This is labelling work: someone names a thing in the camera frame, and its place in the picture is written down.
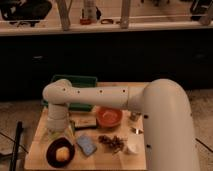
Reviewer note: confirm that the orange bowl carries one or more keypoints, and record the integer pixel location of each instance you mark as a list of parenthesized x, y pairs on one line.
[(108, 117)]

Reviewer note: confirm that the blue sponge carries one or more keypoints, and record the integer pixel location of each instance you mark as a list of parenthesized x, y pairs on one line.
[(86, 144)]

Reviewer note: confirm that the black rectangular tray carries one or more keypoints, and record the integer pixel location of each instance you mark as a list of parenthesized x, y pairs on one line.
[(83, 120)]

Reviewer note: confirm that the black pole stand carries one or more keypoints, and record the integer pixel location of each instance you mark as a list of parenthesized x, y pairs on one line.
[(14, 157)]

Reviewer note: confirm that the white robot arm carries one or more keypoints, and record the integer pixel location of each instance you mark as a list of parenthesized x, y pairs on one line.
[(169, 134)]

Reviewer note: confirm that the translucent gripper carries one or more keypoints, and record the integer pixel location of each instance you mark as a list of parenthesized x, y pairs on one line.
[(59, 134)]

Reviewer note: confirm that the white cup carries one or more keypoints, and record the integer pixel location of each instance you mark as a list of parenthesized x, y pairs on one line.
[(134, 144)]

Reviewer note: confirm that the dark purple bowl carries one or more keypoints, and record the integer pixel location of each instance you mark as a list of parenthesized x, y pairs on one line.
[(51, 152)]

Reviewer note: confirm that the yellow-orange apple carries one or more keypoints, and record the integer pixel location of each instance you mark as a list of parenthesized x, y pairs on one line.
[(62, 154)]

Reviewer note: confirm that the green plastic tray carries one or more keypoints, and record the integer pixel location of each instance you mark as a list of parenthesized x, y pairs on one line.
[(78, 81)]

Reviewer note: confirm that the wooden board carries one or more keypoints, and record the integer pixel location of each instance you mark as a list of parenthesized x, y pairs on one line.
[(103, 159)]

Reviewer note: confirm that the small glass jar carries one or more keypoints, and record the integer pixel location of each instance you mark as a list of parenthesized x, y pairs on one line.
[(134, 116)]

